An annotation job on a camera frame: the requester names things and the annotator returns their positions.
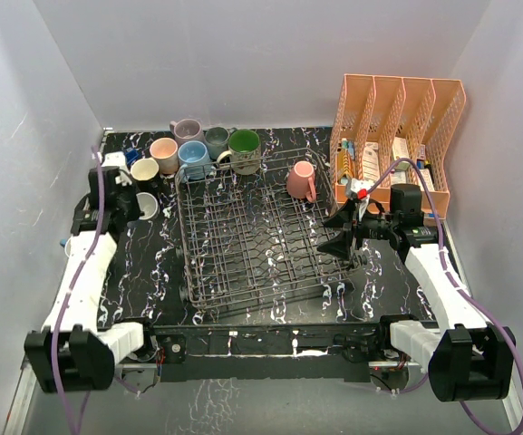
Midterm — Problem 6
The aluminium frame rail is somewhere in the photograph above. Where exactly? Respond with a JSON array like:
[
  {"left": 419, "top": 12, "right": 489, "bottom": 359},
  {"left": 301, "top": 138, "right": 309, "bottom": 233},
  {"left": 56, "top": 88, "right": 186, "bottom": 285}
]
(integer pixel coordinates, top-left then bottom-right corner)
[{"left": 2, "top": 327, "right": 523, "bottom": 435}]

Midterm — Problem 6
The grey wire dish rack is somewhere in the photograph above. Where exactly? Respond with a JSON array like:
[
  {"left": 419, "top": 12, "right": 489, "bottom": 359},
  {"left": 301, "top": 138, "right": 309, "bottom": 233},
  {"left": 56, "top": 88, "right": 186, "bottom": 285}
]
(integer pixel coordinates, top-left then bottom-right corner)
[{"left": 175, "top": 148, "right": 367, "bottom": 312}]

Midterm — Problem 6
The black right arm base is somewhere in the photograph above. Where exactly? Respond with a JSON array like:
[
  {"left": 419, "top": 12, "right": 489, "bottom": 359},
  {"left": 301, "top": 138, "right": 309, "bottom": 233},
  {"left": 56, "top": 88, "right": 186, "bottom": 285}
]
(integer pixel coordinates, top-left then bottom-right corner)
[{"left": 334, "top": 314, "right": 416, "bottom": 370}]

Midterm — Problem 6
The lilac mug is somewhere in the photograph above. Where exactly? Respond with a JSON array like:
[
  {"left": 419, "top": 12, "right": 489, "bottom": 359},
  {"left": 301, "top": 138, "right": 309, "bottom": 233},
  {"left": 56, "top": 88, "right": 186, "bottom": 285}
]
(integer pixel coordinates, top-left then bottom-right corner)
[{"left": 169, "top": 119, "right": 205, "bottom": 146}]

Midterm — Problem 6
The light blue mug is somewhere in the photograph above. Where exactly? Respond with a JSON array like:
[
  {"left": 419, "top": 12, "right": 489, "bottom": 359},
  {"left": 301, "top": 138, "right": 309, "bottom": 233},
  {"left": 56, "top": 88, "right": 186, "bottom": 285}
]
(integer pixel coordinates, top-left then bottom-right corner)
[{"left": 178, "top": 140, "right": 212, "bottom": 182}]

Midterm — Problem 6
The blue stapler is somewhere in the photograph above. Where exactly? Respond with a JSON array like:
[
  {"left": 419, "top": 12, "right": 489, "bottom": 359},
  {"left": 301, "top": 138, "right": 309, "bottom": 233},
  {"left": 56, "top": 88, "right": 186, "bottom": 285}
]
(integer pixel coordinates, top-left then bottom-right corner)
[{"left": 124, "top": 149, "right": 141, "bottom": 167}]

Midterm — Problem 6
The white mug green inside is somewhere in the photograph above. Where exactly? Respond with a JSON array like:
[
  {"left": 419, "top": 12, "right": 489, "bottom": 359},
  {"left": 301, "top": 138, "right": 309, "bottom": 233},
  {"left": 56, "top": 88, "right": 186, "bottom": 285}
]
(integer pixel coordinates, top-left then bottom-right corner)
[{"left": 216, "top": 130, "right": 262, "bottom": 176}]

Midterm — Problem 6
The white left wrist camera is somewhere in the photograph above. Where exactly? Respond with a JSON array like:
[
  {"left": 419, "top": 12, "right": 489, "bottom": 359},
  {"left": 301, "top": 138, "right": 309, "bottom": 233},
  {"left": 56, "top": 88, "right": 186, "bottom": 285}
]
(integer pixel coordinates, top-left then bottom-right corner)
[{"left": 102, "top": 151, "right": 132, "bottom": 185}]

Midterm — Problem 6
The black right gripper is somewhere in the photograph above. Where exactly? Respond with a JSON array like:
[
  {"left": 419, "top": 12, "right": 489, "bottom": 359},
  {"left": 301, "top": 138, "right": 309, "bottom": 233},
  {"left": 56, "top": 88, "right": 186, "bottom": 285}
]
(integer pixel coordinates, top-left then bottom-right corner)
[{"left": 316, "top": 199, "right": 398, "bottom": 260}]

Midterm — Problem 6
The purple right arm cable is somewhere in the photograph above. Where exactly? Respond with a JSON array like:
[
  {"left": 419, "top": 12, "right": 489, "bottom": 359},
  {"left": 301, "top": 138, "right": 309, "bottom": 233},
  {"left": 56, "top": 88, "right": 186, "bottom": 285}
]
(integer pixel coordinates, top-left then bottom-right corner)
[{"left": 364, "top": 157, "right": 523, "bottom": 435}]

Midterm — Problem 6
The cream scalloped mug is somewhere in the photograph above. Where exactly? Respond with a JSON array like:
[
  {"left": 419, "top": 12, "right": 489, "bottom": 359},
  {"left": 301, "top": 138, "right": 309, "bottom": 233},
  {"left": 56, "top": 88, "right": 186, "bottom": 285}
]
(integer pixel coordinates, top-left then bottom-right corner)
[{"left": 131, "top": 158, "right": 160, "bottom": 195}]

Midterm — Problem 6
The small grey-blue heart mug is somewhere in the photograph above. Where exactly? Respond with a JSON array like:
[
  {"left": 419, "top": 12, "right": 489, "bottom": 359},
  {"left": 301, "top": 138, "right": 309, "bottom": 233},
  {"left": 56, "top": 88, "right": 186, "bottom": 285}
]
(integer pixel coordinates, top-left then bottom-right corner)
[{"left": 136, "top": 192, "right": 160, "bottom": 221}]

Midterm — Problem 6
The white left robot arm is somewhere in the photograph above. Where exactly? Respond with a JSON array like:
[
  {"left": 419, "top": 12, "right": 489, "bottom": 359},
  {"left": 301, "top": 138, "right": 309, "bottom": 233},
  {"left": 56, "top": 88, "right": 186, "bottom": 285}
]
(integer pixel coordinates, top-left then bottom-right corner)
[{"left": 24, "top": 166, "right": 159, "bottom": 393}]

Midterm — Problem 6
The orange plastic file organizer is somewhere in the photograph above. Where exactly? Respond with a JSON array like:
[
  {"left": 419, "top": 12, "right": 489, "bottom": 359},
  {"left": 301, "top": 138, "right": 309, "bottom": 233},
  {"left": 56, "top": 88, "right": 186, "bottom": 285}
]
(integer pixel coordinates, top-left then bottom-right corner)
[{"left": 330, "top": 73, "right": 466, "bottom": 218}]

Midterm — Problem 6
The peach pink speckled mug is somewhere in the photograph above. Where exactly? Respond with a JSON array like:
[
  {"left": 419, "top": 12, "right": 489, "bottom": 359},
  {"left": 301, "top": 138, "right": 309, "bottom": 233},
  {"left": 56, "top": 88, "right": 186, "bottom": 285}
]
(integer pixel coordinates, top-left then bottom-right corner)
[{"left": 150, "top": 138, "right": 179, "bottom": 175}]

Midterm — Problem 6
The dark grey-green mug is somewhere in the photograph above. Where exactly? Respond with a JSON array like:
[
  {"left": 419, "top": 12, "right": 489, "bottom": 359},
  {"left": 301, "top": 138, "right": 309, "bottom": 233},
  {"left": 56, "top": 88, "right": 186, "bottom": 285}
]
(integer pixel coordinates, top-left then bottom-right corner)
[{"left": 205, "top": 126, "right": 236, "bottom": 160}]

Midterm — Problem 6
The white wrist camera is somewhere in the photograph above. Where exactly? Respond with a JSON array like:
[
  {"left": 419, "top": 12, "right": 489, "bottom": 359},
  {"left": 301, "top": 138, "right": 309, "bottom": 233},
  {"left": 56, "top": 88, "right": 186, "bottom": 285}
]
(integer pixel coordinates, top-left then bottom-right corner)
[
  {"left": 102, "top": 151, "right": 132, "bottom": 185},
  {"left": 344, "top": 178, "right": 373, "bottom": 200}
]

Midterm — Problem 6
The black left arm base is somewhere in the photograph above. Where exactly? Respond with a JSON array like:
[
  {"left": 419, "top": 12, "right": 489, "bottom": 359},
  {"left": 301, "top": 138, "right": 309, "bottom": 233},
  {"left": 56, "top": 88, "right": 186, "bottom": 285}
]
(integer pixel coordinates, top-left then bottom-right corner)
[{"left": 124, "top": 324, "right": 188, "bottom": 366}]

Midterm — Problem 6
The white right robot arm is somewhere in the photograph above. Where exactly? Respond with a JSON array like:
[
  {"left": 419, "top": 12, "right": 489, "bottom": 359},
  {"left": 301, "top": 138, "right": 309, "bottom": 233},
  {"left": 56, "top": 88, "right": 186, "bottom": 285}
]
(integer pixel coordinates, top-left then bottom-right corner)
[{"left": 317, "top": 179, "right": 514, "bottom": 402}]

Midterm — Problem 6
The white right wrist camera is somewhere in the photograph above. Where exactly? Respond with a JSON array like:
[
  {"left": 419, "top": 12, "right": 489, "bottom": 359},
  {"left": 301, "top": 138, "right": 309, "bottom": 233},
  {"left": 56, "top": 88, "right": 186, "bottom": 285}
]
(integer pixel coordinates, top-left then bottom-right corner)
[{"left": 344, "top": 178, "right": 373, "bottom": 200}]

